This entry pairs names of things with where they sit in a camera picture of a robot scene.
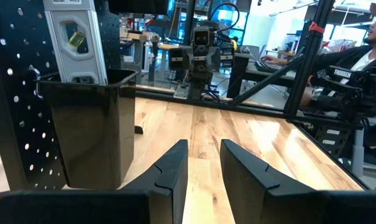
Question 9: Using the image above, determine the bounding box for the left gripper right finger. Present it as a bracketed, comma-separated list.
[220, 139, 324, 224]

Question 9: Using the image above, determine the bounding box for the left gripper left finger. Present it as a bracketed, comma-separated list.
[122, 139, 188, 224]

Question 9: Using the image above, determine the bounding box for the grey torpedo level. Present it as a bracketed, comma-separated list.
[42, 0, 109, 85]

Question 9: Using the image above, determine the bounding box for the black desk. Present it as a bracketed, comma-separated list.
[227, 51, 303, 100]

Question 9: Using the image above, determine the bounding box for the wide black bin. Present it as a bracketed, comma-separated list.
[108, 0, 170, 16]

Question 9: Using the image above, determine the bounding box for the black keyboard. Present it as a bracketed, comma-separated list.
[254, 59, 271, 72]

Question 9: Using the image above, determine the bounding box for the tall narrow black bin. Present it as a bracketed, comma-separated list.
[34, 68, 139, 190]

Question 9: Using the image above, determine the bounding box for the person's hand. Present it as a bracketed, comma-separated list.
[299, 90, 314, 109]
[260, 54, 290, 67]

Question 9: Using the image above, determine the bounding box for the black perforated side panel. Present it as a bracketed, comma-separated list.
[313, 123, 352, 158]

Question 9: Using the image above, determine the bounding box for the grey metal table leg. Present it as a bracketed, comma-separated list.
[350, 126, 366, 179]

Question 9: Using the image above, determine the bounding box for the red clip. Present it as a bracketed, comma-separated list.
[308, 21, 326, 35]

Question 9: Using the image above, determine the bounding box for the silver bin mounting clip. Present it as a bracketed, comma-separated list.
[28, 64, 45, 101]

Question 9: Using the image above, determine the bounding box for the person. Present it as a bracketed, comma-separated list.
[299, 2, 376, 125]

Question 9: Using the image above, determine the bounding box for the black perforated pegboard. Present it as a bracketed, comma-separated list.
[0, 0, 144, 191]

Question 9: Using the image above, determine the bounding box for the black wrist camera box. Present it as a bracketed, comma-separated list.
[192, 26, 211, 48]

